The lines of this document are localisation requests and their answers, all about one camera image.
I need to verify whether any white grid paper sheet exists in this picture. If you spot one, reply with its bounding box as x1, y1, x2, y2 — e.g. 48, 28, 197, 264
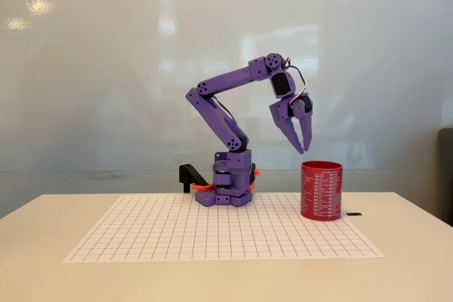
62, 193, 387, 265

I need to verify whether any red cup with white print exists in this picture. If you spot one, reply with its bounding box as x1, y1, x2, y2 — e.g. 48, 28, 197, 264
299, 161, 343, 223

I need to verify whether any white red black servo cable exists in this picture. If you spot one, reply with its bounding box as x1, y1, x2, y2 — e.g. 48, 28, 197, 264
213, 56, 310, 121

